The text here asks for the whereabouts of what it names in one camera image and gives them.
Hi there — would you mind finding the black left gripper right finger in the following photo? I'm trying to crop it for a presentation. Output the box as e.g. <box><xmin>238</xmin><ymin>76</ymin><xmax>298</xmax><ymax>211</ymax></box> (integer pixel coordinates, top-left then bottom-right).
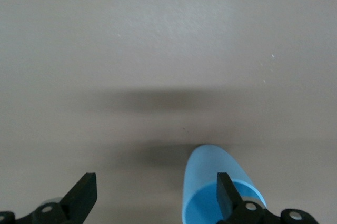
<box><xmin>217</xmin><ymin>172</ymin><xmax>320</xmax><ymax>224</ymax></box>

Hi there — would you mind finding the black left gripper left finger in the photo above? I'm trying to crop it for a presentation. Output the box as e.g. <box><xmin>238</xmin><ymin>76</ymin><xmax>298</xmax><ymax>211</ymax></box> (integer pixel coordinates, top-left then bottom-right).
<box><xmin>0</xmin><ymin>172</ymin><xmax>98</xmax><ymax>224</ymax></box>

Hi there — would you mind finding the blue plastic cup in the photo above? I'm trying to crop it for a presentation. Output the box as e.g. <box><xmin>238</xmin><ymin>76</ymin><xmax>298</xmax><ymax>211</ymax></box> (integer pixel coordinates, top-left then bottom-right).
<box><xmin>181</xmin><ymin>144</ymin><xmax>268</xmax><ymax>224</ymax></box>

